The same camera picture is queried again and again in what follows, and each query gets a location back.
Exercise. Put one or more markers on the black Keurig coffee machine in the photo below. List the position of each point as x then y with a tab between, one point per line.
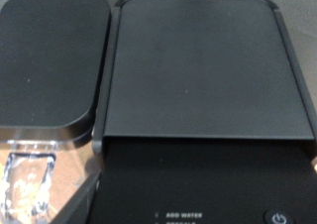
204	68

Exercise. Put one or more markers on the Keurig water reservoir black lid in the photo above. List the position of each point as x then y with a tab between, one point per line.
49	58

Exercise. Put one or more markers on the black square lid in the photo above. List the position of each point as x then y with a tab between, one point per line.
303	12

